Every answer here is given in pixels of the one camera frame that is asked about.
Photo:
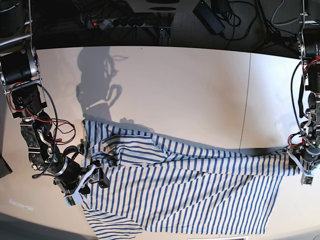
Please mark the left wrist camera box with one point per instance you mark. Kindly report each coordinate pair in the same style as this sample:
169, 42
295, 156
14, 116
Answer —
307, 180

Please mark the dark object at left edge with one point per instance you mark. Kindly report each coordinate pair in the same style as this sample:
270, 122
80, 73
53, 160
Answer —
5, 169

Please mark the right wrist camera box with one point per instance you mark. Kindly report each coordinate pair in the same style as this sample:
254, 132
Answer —
73, 199

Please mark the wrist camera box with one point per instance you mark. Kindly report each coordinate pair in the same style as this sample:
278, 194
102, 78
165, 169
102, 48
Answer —
307, 180
73, 199

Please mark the black tripod stand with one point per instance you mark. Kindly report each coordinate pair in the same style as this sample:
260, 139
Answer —
273, 35

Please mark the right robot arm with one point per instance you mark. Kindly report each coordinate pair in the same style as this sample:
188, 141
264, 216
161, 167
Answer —
27, 99

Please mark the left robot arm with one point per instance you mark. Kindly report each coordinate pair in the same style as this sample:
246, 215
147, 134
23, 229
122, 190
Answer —
308, 117

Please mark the blue white striped T-shirt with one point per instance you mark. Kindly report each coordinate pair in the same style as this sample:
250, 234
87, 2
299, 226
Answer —
161, 185

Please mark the black power strip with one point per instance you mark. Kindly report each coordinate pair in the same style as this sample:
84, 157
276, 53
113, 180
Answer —
116, 23

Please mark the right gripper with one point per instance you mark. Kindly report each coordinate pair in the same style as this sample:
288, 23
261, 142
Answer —
70, 177

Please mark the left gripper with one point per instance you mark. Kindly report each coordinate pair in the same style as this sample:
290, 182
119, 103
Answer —
303, 158

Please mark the black power adapter brick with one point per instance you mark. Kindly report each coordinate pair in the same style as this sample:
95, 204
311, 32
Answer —
208, 18

